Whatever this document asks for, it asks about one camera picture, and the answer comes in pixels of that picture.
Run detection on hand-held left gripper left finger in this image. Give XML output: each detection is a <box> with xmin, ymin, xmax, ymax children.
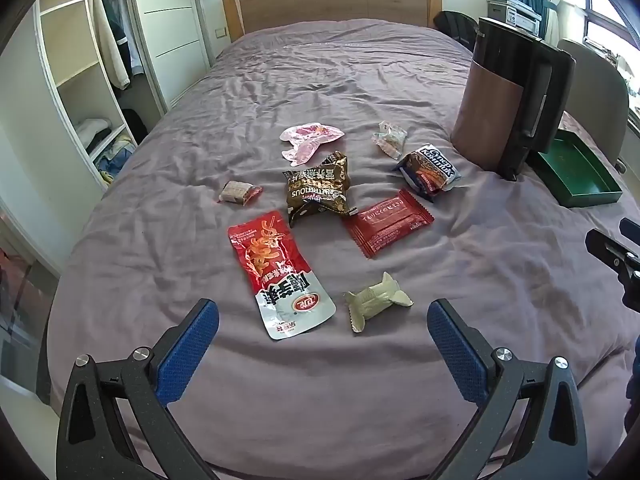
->
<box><xmin>56</xmin><ymin>298</ymin><xmax>221</xmax><ymax>480</ymax></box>

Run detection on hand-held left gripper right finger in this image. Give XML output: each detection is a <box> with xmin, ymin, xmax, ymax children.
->
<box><xmin>426</xmin><ymin>298</ymin><xmax>588</xmax><ymax>480</ymax></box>

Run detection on green tray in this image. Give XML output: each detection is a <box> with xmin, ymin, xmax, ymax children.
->
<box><xmin>525</xmin><ymin>129</ymin><xmax>623</xmax><ymax>208</ymax></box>

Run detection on pale green cake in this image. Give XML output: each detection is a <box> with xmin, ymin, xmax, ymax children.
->
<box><xmin>343</xmin><ymin>271</ymin><xmax>415</xmax><ymax>334</ymax></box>

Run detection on long red and white pouch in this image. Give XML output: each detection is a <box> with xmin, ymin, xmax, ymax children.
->
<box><xmin>227</xmin><ymin>210</ymin><xmax>337</xmax><ymax>341</ymax></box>

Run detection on red snack packet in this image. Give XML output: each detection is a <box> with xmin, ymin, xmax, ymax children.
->
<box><xmin>342</xmin><ymin>188</ymin><xmax>435</xmax><ymax>259</ymax></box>

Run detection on small brown bar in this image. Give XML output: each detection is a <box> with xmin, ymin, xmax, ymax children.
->
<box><xmin>218</xmin><ymin>180</ymin><xmax>264</xmax><ymax>207</ymax></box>

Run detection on blue and white snack packet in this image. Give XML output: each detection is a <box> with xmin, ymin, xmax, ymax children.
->
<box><xmin>395</xmin><ymin>142</ymin><xmax>462</xmax><ymax>203</ymax></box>

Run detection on dark brown snack bag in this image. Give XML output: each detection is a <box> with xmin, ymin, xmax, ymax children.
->
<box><xmin>282</xmin><ymin>151</ymin><xmax>357</xmax><ymax>222</ymax></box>

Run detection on small white candy wrapper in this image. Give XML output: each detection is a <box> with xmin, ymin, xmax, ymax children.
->
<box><xmin>371</xmin><ymin>120</ymin><xmax>408</xmax><ymax>160</ymax></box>

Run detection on pink snack packet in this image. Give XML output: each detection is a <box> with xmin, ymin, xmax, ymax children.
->
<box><xmin>279</xmin><ymin>122</ymin><xmax>346</xmax><ymax>167</ymax></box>

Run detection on grey chair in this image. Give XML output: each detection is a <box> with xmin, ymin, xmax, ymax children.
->
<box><xmin>555</xmin><ymin>38</ymin><xmax>631</xmax><ymax>171</ymax></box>

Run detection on brown and black electric kettle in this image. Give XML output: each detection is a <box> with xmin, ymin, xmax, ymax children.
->
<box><xmin>450</xmin><ymin>16</ymin><xmax>577</xmax><ymax>182</ymax></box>

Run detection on blue and yellow clothes pile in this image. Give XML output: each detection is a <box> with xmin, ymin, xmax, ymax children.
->
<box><xmin>95</xmin><ymin>135</ymin><xmax>138</xmax><ymax>186</ymax></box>

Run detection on purple bed sheet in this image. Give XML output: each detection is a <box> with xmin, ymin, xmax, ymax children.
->
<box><xmin>45</xmin><ymin>17</ymin><xmax>640</xmax><ymax>480</ymax></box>

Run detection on black bag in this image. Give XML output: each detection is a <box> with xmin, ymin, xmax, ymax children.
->
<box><xmin>121</xmin><ymin>108</ymin><xmax>148</xmax><ymax>146</ymax></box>

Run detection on white folded clothes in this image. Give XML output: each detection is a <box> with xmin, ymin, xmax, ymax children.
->
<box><xmin>76</xmin><ymin>118</ymin><xmax>112</xmax><ymax>151</ymax></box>

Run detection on grey printer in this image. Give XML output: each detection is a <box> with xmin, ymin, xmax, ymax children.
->
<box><xmin>486</xmin><ymin>0</ymin><xmax>543</xmax><ymax>36</ymax></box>

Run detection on black backpack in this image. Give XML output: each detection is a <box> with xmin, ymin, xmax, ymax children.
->
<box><xmin>432</xmin><ymin>10</ymin><xmax>481</xmax><ymax>51</ymax></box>

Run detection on white hanging jacket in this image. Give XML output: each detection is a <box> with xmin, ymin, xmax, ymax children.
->
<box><xmin>86</xmin><ymin>0</ymin><xmax>133</xmax><ymax>91</ymax></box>

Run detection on white wardrobe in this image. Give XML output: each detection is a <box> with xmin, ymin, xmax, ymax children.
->
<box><xmin>32</xmin><ymin>0</ymin><xmax>211</xmax><ymax>191</ymax></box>

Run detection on dark hanging jacket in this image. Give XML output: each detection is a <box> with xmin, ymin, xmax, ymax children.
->
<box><xmin>97</xmin><ymin>0</ymin><xmax>146</xmax><ymax>81</ymax></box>

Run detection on wooden headboard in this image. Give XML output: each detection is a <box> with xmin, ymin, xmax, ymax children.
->
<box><xmin>221</xmin><ymin>0</ymin><xmax>443</xmax><ymax>43</ymax></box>

